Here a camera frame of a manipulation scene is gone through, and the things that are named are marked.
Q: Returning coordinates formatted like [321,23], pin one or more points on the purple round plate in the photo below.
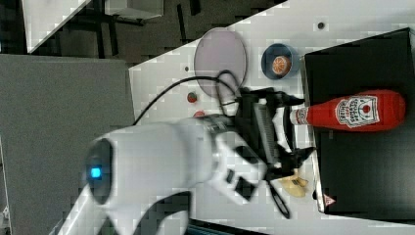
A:
[219,50]

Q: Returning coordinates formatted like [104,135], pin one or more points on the dark red strawberry toy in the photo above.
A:
[192,97]

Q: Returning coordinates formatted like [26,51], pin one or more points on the pink strawberry toy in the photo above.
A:
[198,114]

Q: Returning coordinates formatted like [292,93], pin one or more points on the orange slice toy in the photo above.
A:
[281,65]

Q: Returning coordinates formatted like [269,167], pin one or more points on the red ketchup bottle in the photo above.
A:
[369,111]

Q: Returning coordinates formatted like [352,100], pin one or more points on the black oven door handle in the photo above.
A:
[288,132]

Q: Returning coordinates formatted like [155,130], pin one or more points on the blue bowl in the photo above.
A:
[275,50]

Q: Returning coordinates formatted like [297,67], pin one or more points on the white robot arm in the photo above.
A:
[140,178]

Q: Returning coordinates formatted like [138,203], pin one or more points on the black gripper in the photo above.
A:
[254,121]

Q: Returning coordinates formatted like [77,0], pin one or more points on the peeled banana toy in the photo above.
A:
[294,184]

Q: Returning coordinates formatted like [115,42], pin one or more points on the black toaster oven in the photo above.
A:
[365,174]

